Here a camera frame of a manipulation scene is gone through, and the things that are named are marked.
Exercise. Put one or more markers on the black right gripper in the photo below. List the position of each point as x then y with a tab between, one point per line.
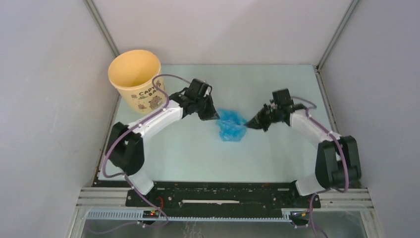
258	122

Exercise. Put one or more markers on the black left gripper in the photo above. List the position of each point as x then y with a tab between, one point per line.
211	114

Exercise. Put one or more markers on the blue plastic trash bag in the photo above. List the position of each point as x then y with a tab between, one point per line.
231	125

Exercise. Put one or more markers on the yellow capybara trash bin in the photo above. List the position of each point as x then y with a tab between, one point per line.
131	74

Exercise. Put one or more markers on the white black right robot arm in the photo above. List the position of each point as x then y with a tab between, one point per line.
337	162

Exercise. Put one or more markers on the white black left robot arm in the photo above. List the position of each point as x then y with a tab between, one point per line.
125	147

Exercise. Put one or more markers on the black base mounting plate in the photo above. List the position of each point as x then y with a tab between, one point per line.
229	200

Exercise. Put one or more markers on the small electronics board with LEDs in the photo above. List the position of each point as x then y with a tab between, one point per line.
149	214

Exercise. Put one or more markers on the aluminium frame rail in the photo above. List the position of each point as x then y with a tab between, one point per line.
102	197

